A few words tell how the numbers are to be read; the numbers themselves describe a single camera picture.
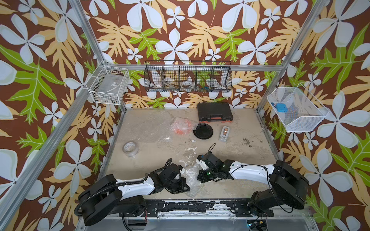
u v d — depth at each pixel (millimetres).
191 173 834
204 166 742
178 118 1110
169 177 655
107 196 429
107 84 860
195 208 751
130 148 963
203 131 1039
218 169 663
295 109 840
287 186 430
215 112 1124
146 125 1104
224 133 1014
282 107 860
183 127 1043
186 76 978
